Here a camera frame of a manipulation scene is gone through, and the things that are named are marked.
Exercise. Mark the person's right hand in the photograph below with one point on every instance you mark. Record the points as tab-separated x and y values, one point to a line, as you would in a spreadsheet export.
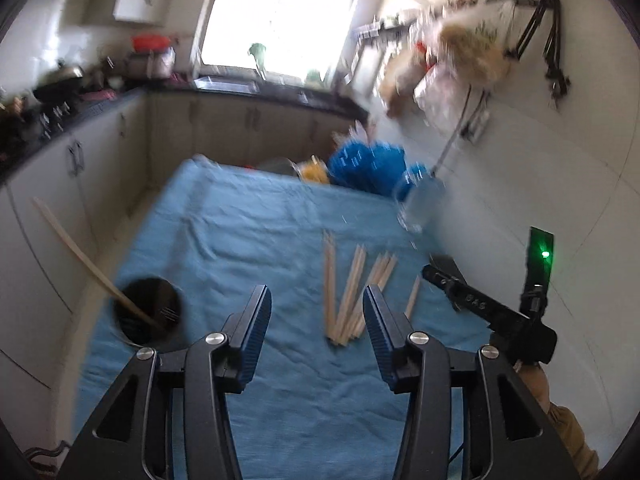
532	382

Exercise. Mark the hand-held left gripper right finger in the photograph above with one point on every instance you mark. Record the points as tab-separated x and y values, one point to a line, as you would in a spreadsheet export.
380	345

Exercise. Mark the blue plastic bag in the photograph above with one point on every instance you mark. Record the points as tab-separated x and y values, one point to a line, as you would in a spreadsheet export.
367	165
417	174

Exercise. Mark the blue tablecloth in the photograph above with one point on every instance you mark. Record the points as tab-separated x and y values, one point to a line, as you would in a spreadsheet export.
250	240

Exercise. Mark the red lidded steel pot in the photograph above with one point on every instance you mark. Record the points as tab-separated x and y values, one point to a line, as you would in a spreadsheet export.
150	55

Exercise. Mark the long wooden chopstick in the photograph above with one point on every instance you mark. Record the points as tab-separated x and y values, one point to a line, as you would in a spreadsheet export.
75	247

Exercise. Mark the black kitchen countertop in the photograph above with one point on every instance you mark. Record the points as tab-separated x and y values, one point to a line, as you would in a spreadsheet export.
90	112

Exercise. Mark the bunch of wooden chopsticks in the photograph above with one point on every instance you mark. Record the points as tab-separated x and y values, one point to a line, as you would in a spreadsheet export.
330	300

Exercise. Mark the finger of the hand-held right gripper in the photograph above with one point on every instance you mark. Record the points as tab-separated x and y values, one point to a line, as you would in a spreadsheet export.
450	266
439	280

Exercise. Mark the black wok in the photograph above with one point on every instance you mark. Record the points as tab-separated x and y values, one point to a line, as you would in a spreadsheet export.
56	92

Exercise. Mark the yellow plastic bag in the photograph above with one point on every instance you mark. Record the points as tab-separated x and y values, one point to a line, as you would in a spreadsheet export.
315	172

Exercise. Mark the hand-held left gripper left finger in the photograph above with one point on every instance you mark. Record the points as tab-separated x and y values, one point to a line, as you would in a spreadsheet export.
252	345

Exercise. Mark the kitchen window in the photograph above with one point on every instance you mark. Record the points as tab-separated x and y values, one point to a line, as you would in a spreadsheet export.
280	10

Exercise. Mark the beige base cabinets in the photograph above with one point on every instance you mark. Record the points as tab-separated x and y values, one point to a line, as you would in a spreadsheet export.
45	200

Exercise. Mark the bundle of hanging plastic bags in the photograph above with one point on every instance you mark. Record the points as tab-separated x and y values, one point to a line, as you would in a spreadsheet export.
450	55

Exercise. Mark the black chopstick holder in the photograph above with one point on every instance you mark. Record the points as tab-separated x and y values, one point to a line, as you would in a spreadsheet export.
160	295

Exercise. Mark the steel kettle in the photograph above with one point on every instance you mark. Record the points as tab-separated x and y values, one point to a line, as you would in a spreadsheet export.
65	71

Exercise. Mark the wall shelf with jars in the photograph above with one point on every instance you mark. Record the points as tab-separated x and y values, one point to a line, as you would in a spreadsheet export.
385	27

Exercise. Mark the green plant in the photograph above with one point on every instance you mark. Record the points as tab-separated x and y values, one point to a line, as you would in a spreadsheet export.
314	77
258	55

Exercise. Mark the person's right forearm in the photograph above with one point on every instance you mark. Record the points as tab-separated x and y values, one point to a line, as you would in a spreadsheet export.
570	435

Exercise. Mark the glass mug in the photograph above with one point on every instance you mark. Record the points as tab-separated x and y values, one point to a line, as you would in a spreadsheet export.
422	205

